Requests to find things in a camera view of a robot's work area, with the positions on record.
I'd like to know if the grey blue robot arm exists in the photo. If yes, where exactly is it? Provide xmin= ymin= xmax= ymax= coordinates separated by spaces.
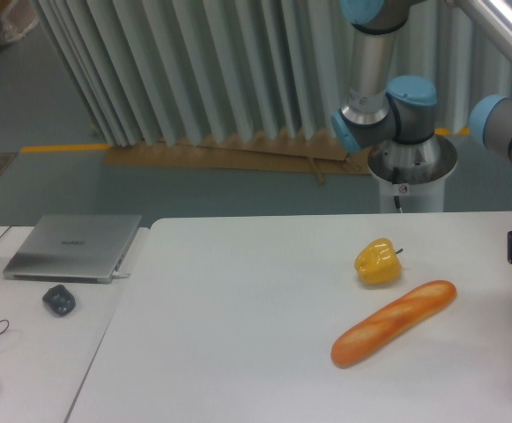
xmin=331 ymin=1 xmax=512 ymax=265

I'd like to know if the black small device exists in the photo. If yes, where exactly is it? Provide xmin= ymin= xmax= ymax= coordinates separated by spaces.
xmin=42 ymin=285 xmax=77 ymax=317

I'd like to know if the yellow bell pepper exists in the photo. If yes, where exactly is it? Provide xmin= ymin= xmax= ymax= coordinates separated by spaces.
xmin=354 ymin=238 xmax=403 ymax=286

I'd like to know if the silver closed laptop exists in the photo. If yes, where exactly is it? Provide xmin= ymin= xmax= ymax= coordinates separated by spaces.
xmin=3 ymin=214 xmax=142 ymax=283

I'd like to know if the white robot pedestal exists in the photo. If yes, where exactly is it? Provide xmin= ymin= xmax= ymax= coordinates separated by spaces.
xmin=367 ymin=135 xmax=457 ymax=213

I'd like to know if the white usb cable plug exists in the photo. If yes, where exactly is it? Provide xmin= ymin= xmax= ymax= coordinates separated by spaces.
xmin=112 ymin=271 xmax=130 ymax=279

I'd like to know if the pleated grey-green curtain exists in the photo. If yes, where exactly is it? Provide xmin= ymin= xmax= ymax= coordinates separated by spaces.
xmin=33 ymin=1 xmax=512 ymax=145

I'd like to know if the orange baguette bread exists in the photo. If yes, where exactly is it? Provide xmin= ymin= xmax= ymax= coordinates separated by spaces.
xmin=330 ymin=280 xmax=457 ymax=368

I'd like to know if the brown cardboard sheet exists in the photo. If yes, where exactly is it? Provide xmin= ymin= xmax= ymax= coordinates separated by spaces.
xmin=103 ymin=130 xmax=369 ymax=184

